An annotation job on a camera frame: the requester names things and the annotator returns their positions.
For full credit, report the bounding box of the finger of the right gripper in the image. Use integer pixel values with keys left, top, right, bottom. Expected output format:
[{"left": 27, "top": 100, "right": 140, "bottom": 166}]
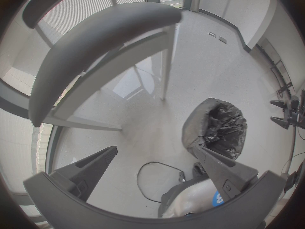
[
  {"left": 270, "top": 100, "right": 288, "bottom": 109},
  {"left": 271, "top": 116, "right": 291, "bottom": 129}
]

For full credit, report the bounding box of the dark grey white-legged chair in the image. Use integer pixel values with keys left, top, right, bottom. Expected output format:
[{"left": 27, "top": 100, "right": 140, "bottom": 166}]
[{"left": 23, "top": 3, "right": 183, "bottom": 131}]

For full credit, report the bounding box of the black cable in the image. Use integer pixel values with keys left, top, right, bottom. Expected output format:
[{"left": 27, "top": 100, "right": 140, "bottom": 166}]
[{"left": 137, "top": 161, "right": 187, "bottom": 203}]

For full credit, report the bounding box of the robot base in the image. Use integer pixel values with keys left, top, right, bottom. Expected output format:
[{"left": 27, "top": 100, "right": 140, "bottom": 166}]
[{"left": 158, "top": 162, "right": 225, "bottom": 218}]

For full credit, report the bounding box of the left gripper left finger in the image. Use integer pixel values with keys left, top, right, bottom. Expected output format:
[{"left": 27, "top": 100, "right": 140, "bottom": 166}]
[{"left": 50, "top": 146, "right": 118, "bottom": 201}]

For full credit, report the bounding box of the black plastic bag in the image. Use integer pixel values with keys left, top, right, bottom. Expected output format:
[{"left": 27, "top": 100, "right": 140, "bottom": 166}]
[{"left": 182, "top": 97, "right": 248, "bottom": 161}]

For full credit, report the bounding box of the black framed low bench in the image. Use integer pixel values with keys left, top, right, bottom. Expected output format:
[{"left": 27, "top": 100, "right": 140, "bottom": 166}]
[{"left": 255, "top": 38, "right": 294, "bottom": 94}]

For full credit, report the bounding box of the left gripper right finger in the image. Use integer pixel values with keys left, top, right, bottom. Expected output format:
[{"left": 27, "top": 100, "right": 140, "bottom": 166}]
[{"left": 194, "top": 145, "right": 259, "bottom": 203}]

